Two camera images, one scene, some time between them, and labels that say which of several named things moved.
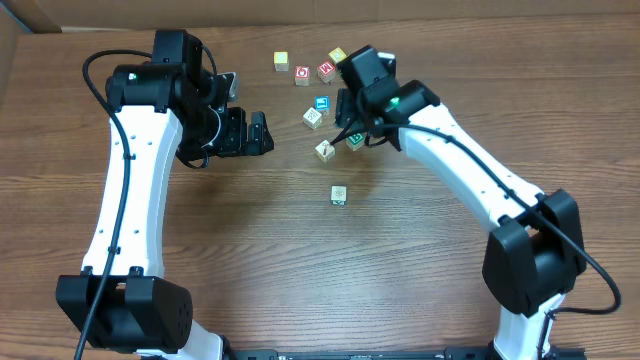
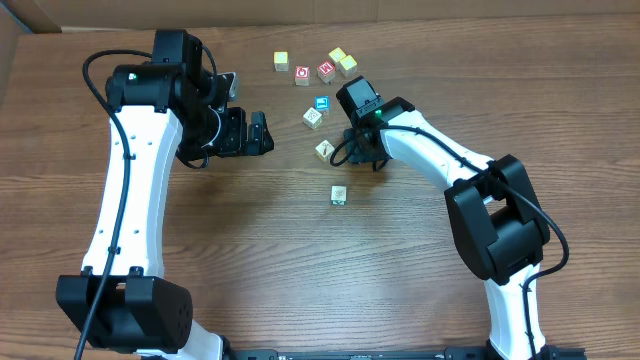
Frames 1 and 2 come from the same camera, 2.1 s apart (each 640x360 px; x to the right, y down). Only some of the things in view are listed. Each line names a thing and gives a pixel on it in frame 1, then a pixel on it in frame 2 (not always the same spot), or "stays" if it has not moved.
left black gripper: (235, 143) stays
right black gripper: (347, 107) → (357, 153)
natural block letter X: (325, 151) stays
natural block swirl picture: (338, 195) stays
